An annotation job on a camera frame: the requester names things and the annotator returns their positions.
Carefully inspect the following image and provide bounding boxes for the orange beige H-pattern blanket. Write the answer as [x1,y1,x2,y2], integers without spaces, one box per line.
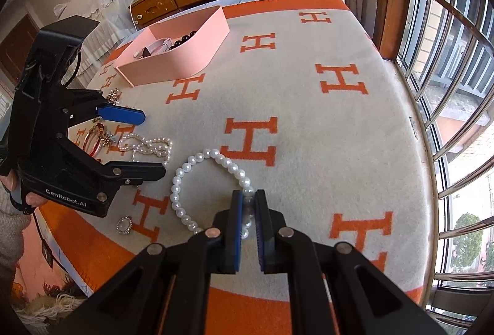
[38,0,434,303]

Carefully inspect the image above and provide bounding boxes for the pink jewelry tray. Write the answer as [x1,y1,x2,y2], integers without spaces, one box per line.
[114,6,229,87]

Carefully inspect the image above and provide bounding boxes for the white lace covered piano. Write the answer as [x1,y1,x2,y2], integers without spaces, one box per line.
[60,0,135,87]

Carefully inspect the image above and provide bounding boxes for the person's left hand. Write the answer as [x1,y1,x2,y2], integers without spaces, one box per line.
[1,170,48,208]

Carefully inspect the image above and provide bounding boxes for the red string gold bracelet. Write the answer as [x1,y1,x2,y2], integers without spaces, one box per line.
[81,117,116,159]

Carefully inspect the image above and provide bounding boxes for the window with metal bars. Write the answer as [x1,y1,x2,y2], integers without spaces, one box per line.
[375,0,493,334]

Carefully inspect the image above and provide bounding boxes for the pink smart watch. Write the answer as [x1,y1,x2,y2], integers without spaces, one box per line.
[133,38,174,59]

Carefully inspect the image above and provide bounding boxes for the long pearl necklace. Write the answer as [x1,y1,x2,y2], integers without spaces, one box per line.
[117,132,174,166]

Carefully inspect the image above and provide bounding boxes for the brown wooden door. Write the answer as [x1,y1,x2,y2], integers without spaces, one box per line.
[0,15,39,86]

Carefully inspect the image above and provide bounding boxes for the black bead bracelet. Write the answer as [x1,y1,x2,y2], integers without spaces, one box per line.
[167,30,197,51]

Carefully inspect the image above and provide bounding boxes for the white pearl bracelet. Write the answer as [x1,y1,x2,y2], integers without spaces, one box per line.
[170,148,256,240]

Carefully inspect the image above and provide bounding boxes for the round white rhinestone brooch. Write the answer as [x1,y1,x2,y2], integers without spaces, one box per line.
[115,216,132,235]

